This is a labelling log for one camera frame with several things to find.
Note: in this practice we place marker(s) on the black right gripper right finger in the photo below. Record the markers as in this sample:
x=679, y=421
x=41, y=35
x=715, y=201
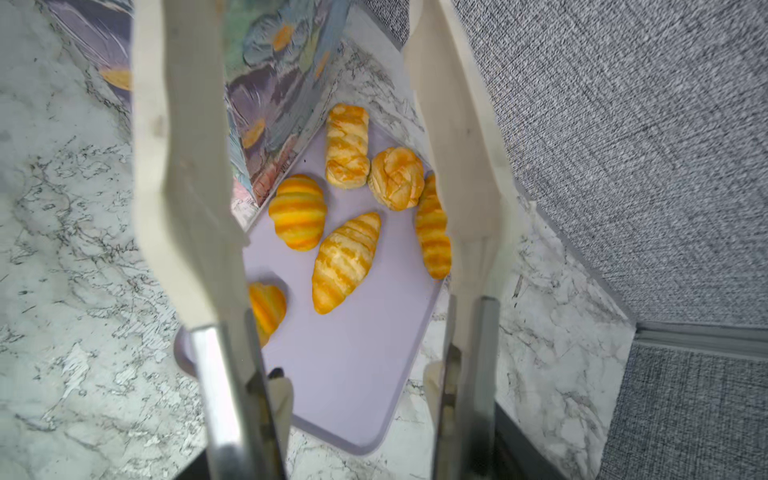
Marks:
x=515, y=457

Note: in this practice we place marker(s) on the long scored bread loaf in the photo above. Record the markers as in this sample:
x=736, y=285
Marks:
x=344, y=259

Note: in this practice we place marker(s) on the round scored bun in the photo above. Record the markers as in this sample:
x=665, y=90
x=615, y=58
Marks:
x=396, y=178

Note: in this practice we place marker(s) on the twisted braid bread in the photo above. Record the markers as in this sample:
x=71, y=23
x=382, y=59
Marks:
x=346, y=161

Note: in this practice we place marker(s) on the striped croissant bottom left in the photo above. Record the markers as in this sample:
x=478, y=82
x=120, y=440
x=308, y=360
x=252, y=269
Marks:
x=269, y=307

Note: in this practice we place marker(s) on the floral paper gift bag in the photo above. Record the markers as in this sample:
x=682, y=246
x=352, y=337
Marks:
x=276, y=56

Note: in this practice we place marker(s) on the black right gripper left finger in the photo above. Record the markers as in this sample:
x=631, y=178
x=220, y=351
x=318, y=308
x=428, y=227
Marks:
x=281, y=398

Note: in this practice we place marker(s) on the striped croissant top right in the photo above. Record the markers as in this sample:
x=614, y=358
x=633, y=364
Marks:
x=430, y=226

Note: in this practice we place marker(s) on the small striped croissant left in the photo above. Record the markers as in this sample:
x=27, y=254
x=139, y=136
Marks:
x=298, y=211

